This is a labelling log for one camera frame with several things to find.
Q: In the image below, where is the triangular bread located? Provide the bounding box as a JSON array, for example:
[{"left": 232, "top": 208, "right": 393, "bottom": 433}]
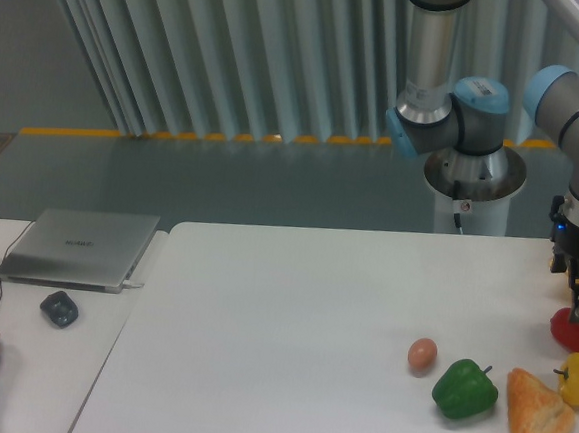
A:
[{"left": 507, "top": 368, "right": 576, "bottom": 433}]

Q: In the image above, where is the red bell pepper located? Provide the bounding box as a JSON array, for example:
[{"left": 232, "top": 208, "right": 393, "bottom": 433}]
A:
[{"left": 550, "top": 307, "right": 579, "bottom": 353}]

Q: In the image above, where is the silver laptop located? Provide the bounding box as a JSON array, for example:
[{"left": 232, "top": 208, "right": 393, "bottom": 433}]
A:
[{"left": 0, "top": 208, "right": 160, "bottom": 293}]

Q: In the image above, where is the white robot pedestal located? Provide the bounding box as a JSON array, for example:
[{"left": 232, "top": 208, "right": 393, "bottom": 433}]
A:
[{"left": 423, "top": 147, "right": 527, "bottom": 237}]

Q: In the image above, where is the grey folding partition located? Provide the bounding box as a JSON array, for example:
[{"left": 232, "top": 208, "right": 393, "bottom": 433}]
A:
[{"left": 23, "top": 0, "right": 579, "bottom": 173}]

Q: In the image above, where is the green bell pepper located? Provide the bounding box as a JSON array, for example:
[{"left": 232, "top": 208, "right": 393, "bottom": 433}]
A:
[{"left": 431, "top": 359, "right": 498, "bottom": 420}]

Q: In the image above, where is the black small square device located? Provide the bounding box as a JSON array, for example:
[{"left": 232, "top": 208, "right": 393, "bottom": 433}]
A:
[{"left": 39, "top": 291, "right": 79, "bottom": 329}]

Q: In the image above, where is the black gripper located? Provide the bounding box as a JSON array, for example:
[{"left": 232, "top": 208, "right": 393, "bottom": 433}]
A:
[{"left": 540, "top": 194, "right": 579, "bottom": 324}]

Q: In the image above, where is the brown egg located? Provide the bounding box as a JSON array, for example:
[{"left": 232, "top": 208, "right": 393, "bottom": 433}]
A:
[{"left": 407, "top": 337, "right": 438, "bottom": 374}]

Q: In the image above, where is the white usb plug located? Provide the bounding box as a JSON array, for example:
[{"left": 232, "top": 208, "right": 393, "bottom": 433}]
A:
[{"left": 122, "top": 280, "right": 145, "bottom": 289}]

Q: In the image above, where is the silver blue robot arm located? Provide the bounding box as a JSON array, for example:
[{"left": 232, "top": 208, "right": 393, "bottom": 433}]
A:
[{"left": 386, "top": 0, "right": 579, "bottom": 323}]

